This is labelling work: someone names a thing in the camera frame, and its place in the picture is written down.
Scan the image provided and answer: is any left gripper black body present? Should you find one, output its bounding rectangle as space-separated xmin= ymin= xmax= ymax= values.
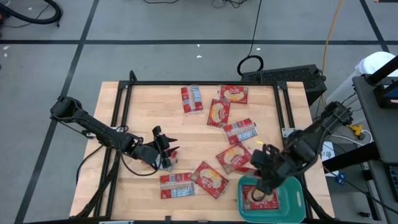
xmin=146 ymin=126 xmax=172 ymax=169

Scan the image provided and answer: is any yellow power plug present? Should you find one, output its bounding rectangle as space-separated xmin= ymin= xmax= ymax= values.
xmin=347 ymin=123 xmax=364 ymax=138

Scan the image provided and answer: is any black perforated equipment case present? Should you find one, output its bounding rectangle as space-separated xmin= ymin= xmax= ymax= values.
xmin=241 ymin=63 xmax=328 ymax=106

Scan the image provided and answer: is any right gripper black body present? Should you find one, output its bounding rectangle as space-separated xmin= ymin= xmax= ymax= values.
xmin=255 ymin=173 xmax=281 ymax=195

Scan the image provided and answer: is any grey side desk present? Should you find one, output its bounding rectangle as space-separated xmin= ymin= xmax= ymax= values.
xmin=352 ymin=74 xmax=398 ymax=164

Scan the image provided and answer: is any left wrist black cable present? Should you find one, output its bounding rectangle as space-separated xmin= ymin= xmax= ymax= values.
xmin=119 ymin=149 xmax=162 ymax=177

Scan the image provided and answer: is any dark keyboard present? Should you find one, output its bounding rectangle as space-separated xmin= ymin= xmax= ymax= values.
xmin=387 ymin=164 xmax=398 ymax=203

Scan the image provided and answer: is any black hanging power cable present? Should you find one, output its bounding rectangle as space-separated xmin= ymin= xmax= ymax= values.
xmin=236 ymin=0 xmax=264 ymax=78

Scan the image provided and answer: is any black cable tangle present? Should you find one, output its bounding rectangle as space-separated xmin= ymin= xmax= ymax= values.
xmin=211 ymin=0 xmax=249 ymax=9

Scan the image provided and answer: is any teal plastic basket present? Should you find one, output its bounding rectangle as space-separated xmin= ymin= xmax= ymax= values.
xmin=236 ymin=174 xmax=307 ymax=224

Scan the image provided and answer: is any black metal table frame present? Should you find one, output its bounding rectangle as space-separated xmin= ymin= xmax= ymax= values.
xmin=72 ymin=70 xmax=335 ymax=224

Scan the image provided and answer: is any thick black hose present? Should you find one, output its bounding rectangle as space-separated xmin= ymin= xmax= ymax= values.
xmin=0 ymin=0 xmax=63 ymax=27

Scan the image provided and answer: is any white plastic bin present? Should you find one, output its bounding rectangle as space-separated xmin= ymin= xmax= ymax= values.
xmin=325 ymin=51 xmax=398 ymax=110

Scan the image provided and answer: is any white cable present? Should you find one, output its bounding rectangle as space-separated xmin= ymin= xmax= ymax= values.
xmin=334 ymin=129 xmax=374 ymax=146

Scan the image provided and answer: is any white printed paper sheet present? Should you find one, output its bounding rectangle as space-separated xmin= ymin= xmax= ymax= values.
xmin=320 ymin=141 xmax=336 ymax=169

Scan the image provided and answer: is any black desk crossbar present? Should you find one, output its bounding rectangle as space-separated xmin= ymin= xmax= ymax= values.
xmin=322 ymin=142 xmax=382 ymax=174

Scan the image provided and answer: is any black arm base cable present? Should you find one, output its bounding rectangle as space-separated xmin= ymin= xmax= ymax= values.
xmin=75 ymin=143 xmax=105 ymax=186

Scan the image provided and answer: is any black pole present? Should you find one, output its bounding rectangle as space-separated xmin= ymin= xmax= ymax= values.
xmin=366 ymin=54 xmax=398 ymax=86

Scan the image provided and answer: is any black device with blue screen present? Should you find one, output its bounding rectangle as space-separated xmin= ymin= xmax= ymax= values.
xmin=373 ymin=83 xmax=398 ymax=110

